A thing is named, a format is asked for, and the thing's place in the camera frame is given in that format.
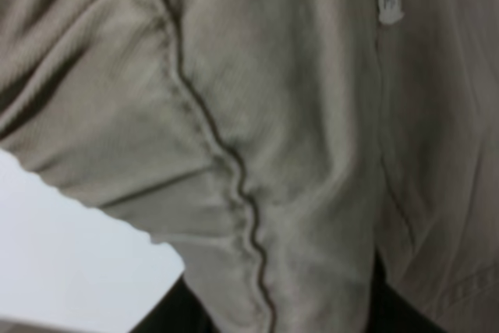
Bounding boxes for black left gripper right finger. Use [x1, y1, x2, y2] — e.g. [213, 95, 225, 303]
[366, 252, 444, 333]

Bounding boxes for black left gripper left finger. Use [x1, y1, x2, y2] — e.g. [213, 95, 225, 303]
[131, 276, 218, 333]

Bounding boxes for khaki shorts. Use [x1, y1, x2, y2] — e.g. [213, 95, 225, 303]
[1, 0, 498, 332]

